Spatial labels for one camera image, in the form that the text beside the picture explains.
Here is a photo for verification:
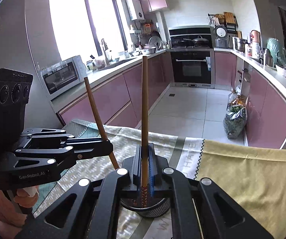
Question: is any chopstick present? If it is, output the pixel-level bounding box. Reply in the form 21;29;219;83
84;77;119;169
141;56;148;208

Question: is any kitchen faucet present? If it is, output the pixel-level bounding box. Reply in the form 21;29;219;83
101;38;110;66

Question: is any left hand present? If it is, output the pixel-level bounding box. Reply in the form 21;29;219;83
0;186;39;227

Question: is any black mesh utensil holder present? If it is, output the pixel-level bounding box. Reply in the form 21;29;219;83
120;198;170;218

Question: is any white microwave oven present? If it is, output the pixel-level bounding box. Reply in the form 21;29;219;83
39;55;86;100

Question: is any bag of green vegetables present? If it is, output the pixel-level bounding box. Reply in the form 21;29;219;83
223;104;247;139

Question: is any black built-in oven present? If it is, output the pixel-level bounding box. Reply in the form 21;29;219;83
170;50;214;86

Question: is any patterned tablecloth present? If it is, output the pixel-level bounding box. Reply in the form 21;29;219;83
33;119;286;238

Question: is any black wok with lid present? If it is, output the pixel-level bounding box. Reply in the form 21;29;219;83
192;35;210;47

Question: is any black range hood stove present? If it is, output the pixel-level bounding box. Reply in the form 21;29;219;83
169;25;213;49

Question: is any white water heater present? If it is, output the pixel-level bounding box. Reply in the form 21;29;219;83
126;0;145;21

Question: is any steel stock pot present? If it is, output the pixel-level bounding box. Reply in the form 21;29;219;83
232;37;247;53

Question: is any white rice cooker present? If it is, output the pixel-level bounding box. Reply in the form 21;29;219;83
214;25;229;49

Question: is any pink thermos kettle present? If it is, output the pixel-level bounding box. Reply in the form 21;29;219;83
250;30;261;58

